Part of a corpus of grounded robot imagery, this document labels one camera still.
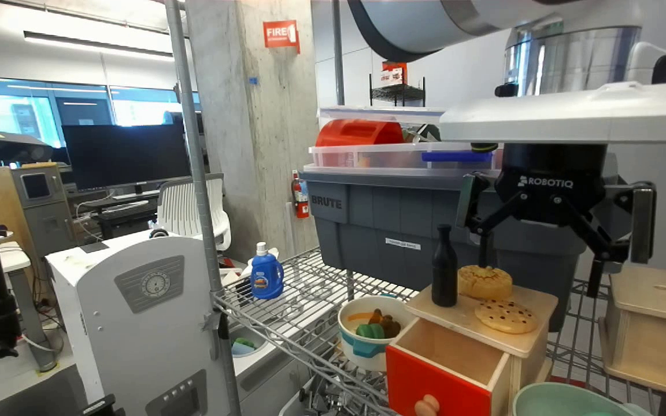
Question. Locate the small black background shelf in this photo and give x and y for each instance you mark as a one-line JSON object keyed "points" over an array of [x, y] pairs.
{"points": [[399, 94]]}

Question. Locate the bright wall display screen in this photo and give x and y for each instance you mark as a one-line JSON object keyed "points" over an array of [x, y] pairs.
{"points": [[10, 112]]}

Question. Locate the white machine cabinet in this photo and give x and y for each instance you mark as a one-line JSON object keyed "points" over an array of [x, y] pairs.
{"points": [[139, 331]]}

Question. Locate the grey Brute storage tote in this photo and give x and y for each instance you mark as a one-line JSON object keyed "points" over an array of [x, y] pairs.
{"points": [[380, 222]]}

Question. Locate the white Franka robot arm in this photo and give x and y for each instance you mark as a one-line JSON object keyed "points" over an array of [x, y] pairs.
{"points": [[426, 25]]}

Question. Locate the light wooden drawer cabinet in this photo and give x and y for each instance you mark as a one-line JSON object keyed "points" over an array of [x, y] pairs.
{"points": [[542, 305]]}

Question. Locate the green toy food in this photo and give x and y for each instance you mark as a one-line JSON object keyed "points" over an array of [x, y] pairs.
{"points": [[366, 331]]}

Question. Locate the pale green bowl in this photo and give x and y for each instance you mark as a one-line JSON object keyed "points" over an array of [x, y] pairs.
{"points": [[572, 400]]}

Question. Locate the blue detergent bottle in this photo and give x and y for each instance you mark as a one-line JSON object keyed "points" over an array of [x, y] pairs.
{"points": [[268, 279]]}

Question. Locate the red fronted wooden drawer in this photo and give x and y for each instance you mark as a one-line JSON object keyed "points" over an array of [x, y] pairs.
{"points": [[426, 382]]}

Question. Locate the yellow toy donut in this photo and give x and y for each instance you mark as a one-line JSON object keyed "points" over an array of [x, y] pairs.
{"points": [[486, 283]]}

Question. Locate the black computer monitor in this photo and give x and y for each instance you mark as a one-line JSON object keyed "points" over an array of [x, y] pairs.
{"points": [[125, 157]]}

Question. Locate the orange red plastic item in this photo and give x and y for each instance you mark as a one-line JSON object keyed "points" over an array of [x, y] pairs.
{"points": [[357, 132]]}

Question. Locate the brown toy food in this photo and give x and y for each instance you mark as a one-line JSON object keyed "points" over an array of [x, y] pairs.
{"points": [[384, 322]]}

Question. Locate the clear plastic container blue latch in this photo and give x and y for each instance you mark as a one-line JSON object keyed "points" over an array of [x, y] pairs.
{"points": [[380, 156]]}

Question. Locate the beige lab machine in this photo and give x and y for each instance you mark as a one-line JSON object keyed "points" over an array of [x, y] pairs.
{"points": [[36, 209]]}

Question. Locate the black toy bottle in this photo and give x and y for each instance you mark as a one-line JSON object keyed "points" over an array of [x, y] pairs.
{"points": [[446, 274]]}

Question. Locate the white office chair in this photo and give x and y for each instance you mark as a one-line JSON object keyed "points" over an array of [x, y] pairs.
{"points": [[183, 211]]}

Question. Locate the red fire sign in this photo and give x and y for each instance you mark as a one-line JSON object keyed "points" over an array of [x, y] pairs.
{"points": [[281, 36]]}

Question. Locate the light wooden box slotted lid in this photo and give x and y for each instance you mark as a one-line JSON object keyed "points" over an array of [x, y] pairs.
{"points": [[657, 339]]}

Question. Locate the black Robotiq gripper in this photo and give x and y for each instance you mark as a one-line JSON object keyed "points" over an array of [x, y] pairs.
{"points": [[553, 181]]}

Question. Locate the white wrist mounting plate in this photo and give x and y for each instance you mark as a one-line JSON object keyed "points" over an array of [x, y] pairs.
{"points": [[572, 117]]}

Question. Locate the small red white sign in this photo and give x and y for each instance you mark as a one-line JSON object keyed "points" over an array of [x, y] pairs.
{"points": [[394, 73]]}

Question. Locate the red fire extinguisher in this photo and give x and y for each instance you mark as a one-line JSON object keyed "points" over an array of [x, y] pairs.
{"points": [[302, 200]]}

